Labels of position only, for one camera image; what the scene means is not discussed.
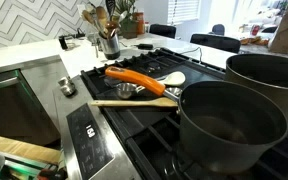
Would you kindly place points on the shiny metal rod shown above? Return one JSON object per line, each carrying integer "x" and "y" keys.
{"x": 125, "y": 90}

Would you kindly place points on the flat wooden spatula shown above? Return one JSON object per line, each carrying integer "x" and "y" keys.
{"x": 134, "y": 103}

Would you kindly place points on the black gas stove range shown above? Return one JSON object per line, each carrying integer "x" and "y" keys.
{"x": 144, "y": 133}

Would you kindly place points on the black power adapter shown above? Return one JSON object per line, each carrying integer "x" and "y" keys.
{"x": 145, "y": 46}

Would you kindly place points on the black chair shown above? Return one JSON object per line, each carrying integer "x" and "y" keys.
{"x": 215, "y": 42}
{"x": 163, "y": 30}

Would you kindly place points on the green potted plant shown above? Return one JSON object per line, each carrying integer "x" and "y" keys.
{"x": 129, "y": 29}

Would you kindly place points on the orange bottle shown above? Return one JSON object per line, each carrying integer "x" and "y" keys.
{"x": 140, "y": 23}

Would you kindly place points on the salt shaker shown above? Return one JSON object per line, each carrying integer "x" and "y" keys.
{"x": 68, "y": 90}

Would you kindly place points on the silver stove knob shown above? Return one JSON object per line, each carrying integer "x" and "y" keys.
{"x": 64, "y": 81}

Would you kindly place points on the black charging device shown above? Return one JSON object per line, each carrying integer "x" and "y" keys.
{"x": 80, "y": 34}

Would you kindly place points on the light wooden spoon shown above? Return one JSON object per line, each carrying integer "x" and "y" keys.
{"x": 88, "y": 16}
{"x": 101, "y": 15}

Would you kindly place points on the white window blinds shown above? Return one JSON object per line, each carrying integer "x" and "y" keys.
{"x": 183, "y": 10}

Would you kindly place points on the black slotted spoon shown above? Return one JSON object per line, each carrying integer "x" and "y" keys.
{"x": 110, "y": 8}

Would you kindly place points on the glass coffee carafe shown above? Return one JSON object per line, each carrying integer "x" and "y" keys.
{"x": 64, "y": 42}

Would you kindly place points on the blue chair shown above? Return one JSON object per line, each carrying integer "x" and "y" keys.
{"x": 218, "y": 29}

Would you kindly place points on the large dark pot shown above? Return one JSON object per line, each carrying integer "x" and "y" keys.
{"x": 267, "y": 96}

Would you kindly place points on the wooden board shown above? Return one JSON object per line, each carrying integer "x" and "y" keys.
{"x": 20, "y": 148}

